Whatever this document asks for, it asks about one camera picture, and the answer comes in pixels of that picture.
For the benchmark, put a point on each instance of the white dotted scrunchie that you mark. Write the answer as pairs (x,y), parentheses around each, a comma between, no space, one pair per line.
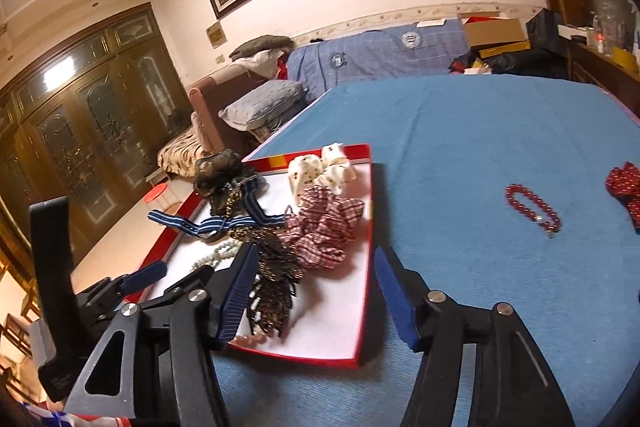
(307,172)

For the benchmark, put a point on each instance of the blue plaid cover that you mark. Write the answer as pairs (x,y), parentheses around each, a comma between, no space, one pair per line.
(375,57)

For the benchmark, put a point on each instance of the small yellow wall plaque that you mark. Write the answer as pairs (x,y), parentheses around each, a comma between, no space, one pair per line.
(216,34)

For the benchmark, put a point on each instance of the wooden side cabinet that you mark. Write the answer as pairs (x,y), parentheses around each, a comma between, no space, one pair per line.
(605,82)

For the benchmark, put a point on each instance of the red plaid scrunchie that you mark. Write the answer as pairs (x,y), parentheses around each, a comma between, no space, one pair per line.
(320,232)

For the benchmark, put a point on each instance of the brown beaded hair clip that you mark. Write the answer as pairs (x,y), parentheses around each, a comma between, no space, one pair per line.
(272,267)

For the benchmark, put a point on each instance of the white crumpled cloth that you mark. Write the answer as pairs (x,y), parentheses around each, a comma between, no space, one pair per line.
(267,63)

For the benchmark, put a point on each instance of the white envelope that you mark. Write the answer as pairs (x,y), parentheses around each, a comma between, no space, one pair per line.
(431,23)

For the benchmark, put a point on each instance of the brown cream patterned blanket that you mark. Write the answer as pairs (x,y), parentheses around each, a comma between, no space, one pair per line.
(182,152)

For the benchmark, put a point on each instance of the red white box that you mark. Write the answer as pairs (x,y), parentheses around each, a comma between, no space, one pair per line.
(330,307)

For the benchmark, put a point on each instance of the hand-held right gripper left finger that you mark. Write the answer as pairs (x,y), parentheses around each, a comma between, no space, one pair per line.
(240,292)

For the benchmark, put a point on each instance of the blue striped bow hair clip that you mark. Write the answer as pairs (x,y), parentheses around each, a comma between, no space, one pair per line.
(215,224)

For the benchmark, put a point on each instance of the glass jar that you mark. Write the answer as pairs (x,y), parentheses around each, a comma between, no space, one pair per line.
(609,27)

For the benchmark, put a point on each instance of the wooden wardrobe with glass doors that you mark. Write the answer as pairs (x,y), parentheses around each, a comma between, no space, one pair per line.
(100,107)

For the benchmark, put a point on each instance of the black lace scrunchie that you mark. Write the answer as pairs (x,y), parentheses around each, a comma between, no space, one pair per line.
(215,167)

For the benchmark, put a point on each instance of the brown sofa chair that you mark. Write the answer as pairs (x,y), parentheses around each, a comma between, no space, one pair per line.
(210,107)

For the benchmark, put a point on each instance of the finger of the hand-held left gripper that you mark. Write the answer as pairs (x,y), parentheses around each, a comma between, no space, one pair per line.
(147,273)

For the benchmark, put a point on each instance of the red white blue cloth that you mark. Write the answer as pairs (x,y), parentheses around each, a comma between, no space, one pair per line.
(65,419)

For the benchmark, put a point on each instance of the grey folded cloth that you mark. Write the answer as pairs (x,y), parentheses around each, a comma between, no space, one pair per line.
(262,46)

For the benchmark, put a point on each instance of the blue bed cover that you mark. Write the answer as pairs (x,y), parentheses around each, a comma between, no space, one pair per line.
(475,132)

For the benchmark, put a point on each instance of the cardboard box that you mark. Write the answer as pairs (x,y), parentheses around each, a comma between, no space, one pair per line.
(492,32)

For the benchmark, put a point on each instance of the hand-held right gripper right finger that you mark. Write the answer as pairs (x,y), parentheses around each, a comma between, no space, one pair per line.
(395,302)

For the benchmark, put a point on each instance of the red plastic stool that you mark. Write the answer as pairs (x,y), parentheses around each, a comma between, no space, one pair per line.
(156,193)

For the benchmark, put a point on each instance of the grey blue pillow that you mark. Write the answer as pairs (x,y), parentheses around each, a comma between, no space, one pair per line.
(265,104)

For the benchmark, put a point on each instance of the flat yellow brown box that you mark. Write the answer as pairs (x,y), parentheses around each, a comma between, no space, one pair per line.
(502,50)

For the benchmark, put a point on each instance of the black plastic bag pile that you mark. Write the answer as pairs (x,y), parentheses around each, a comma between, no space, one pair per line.
(530,64)

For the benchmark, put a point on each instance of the red polka dot bow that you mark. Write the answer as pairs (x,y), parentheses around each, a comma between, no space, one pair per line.
(625,182)

